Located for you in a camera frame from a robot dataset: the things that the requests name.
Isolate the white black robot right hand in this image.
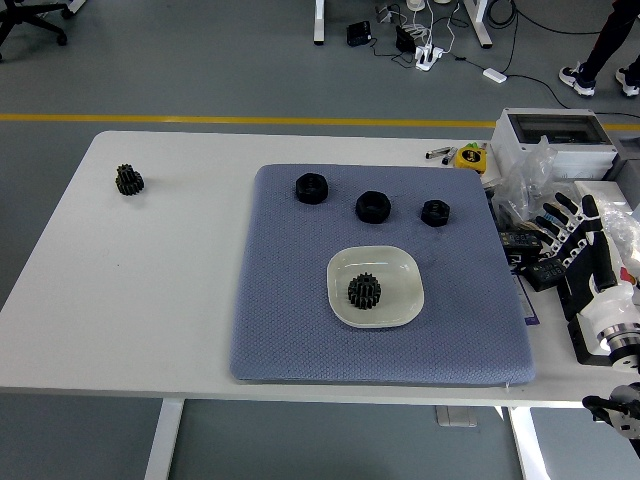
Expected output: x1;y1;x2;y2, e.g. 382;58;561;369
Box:
532;192;634;336

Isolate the purple white paper sheet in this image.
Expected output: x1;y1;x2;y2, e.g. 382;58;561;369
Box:
512;272;541;327

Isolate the black double stepped gear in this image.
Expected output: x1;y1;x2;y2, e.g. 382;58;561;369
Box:
115;163;146;197

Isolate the white square dish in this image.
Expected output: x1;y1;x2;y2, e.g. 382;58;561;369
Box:
326;244;426;329

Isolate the black module with white logo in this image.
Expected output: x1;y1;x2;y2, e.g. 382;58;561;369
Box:
506;248;540;274

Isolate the grey electrical enclosure box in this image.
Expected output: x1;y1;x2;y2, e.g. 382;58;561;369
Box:
492;108;619;166

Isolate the person in dark trousers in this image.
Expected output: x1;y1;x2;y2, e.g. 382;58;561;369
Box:
558;0;640;99

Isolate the white device with black frame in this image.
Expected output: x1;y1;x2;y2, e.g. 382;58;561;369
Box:
567;312;619;366

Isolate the clear plastic bag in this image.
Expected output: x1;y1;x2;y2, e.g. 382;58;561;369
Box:
492;134;559;226

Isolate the black digital meter module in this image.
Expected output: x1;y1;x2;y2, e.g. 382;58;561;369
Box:
499;229;542;251
527;259;569;293

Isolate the yellow tape measure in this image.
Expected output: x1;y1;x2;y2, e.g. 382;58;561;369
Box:
454;143;489;175

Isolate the white cardboard box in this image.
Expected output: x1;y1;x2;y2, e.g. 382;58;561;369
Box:
552;149;620;182

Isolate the large black hex nut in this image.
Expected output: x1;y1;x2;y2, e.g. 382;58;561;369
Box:
294;172;330;205
355;190;391;225

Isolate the blue-grey textured mat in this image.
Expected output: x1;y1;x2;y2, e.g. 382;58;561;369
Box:
228;163;539;387

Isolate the white table leg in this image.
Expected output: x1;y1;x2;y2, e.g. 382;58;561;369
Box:
502;405;557;480
143;399;185;480

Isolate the large black gear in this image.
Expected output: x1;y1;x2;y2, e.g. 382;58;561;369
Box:
346;278;384;312

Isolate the black power adapter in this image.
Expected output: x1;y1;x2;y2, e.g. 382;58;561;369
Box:
395;24;418;54

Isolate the grey under-table socket box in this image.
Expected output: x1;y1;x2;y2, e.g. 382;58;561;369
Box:
434;405;479;428

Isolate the bubble wrap bag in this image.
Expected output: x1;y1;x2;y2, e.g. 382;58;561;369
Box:
597;197;640;289

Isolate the small black hex nut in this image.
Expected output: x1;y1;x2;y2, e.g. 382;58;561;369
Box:
420;199;453;228

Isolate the black office chair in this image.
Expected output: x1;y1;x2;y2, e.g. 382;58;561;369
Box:
0;0;72;62

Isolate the white power strip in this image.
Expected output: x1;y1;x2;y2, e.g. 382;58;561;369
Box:
414;44;446;72

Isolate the black charger box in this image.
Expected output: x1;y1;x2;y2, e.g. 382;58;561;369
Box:
346;20;373;48

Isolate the white desk leg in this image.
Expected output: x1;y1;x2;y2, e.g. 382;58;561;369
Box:
313;0;328;47
463;0;495;49

